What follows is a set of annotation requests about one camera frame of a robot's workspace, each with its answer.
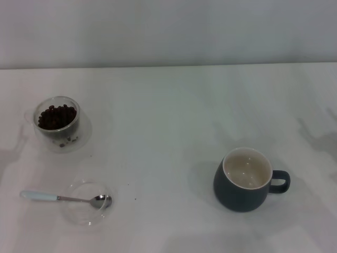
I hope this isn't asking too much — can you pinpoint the clear glass saucer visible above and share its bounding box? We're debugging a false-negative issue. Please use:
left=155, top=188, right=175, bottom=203
left=61, top=179, right=114, bottom=228

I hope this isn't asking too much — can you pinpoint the double-walled clear glass cup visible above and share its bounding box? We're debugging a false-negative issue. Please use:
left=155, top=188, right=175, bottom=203
left=24, top=95, right=93, bottom=154

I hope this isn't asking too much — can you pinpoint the coffee beans pile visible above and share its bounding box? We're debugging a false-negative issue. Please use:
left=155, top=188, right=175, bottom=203
left=37, top=104, right=77, bottom=130

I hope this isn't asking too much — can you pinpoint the dark blue ceramic mug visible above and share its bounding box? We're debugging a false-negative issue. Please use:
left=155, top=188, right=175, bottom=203
left=213, top=147, right=291, bottom=212

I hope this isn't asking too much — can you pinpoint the blue-handled metal spoon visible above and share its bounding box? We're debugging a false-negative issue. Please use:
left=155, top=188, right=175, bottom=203
left=19, top=190, right=113, bottom=211

